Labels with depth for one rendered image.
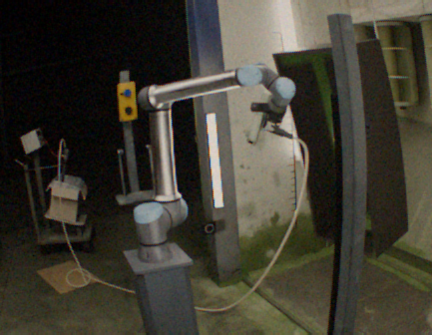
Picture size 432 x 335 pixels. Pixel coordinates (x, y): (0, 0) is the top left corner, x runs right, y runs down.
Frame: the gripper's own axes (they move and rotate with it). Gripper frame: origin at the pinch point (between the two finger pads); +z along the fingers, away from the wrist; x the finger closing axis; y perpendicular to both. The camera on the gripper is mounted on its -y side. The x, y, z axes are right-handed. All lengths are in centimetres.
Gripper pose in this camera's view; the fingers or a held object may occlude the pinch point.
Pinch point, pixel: (262, 125)
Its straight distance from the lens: 216.4
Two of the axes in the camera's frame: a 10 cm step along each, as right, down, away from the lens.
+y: 9.4, 3.4, 0.1
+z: -1.6, 4.3, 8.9
